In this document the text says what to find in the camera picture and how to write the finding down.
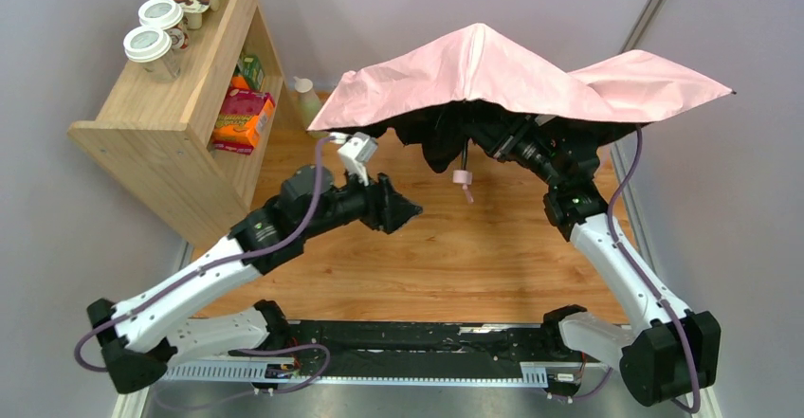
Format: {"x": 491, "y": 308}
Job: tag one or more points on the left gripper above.
{"x": 383, "y": 201}

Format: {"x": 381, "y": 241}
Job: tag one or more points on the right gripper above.
{"x": 480, "y": 131}

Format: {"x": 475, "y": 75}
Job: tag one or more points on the pink folding umbrella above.
{"x": 429, "y": 95}

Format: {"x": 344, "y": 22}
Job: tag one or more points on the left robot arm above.
{"x": 143, "y": 337}

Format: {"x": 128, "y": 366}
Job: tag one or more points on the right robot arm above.
{"x": 669, "y": 352}

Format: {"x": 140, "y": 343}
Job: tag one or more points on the green squeeze bottle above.
{"x": 309, "y": 104}

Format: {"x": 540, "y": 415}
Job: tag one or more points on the orange pink snack box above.
{"x": 241, "y": 121}

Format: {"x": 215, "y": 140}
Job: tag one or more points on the green carton on shelf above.
{"x": 251, "y": 70}

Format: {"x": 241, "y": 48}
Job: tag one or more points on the wooden shelf unit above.
{"x": 153, "y": 137}

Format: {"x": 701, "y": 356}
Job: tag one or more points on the white lidded jar front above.
{"x": 151, "y": 49}

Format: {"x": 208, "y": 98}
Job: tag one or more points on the white lidded jar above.
{"x": 168, "y": 16}
{"x": 151, "y": 49}

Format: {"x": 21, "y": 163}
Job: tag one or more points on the white lidded jar rear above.
{"x": 168, "y": 16}

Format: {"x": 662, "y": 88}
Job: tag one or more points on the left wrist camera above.
{"x": 355, "y": 151}

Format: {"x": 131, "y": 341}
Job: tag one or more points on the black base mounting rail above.
{"x": 421, "y": 353}

